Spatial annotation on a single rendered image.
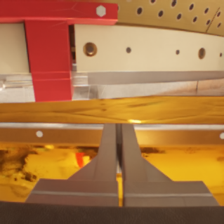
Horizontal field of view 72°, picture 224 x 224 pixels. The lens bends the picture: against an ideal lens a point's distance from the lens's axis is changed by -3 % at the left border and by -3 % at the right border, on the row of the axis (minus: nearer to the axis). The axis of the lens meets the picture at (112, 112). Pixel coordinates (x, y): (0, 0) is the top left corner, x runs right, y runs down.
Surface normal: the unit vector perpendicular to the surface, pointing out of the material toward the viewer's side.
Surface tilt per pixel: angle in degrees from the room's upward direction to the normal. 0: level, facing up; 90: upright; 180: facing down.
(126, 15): 62
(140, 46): 90
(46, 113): 90
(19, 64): 90
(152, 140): 91
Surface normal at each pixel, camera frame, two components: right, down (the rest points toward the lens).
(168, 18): 0.31, 0.70
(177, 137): -0.03, 0.29
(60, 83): 0.18, 0.29
